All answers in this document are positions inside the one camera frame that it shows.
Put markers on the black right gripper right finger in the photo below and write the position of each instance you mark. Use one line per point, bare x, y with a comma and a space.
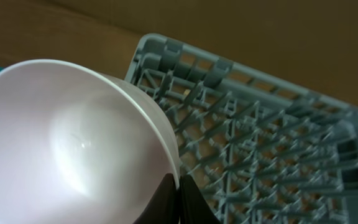
194, 208

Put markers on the pink bowl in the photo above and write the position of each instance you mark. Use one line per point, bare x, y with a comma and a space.
77, 146

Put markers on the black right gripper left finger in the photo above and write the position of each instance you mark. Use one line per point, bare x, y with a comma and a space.
163, 206

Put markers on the grey dishwasher rack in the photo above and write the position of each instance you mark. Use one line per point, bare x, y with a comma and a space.
261, 149

